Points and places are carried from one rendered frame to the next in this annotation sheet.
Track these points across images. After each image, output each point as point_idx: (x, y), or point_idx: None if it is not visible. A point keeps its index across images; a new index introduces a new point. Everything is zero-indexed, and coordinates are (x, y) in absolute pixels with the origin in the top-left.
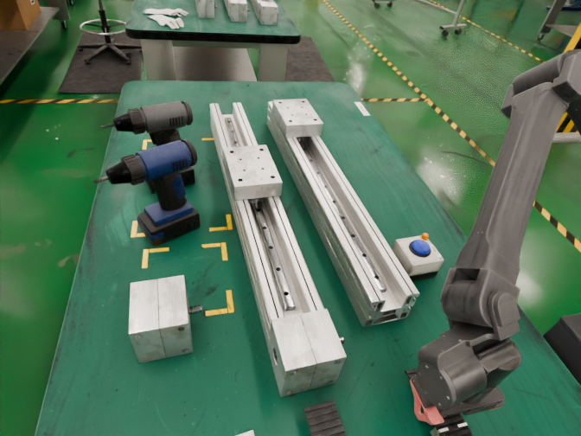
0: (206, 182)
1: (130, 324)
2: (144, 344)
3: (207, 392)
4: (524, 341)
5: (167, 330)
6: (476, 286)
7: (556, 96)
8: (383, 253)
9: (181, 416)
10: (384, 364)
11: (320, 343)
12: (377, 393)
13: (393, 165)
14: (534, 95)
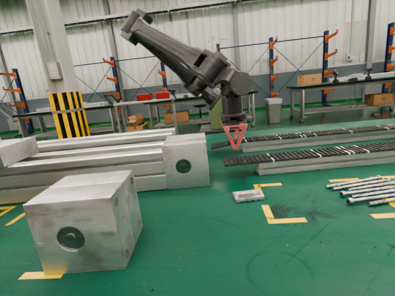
0: None
1: (97, 197)
2: (121, 219)
3: (191, 217)
4: (207, 136)
5: (127, 183)
6: (208, 54)
7: (146, 21)
8: (141, 131)
9: (209, 230)
10: None
11: (191, 136)
12: (218, 160)
13: None
14: (140, 22)
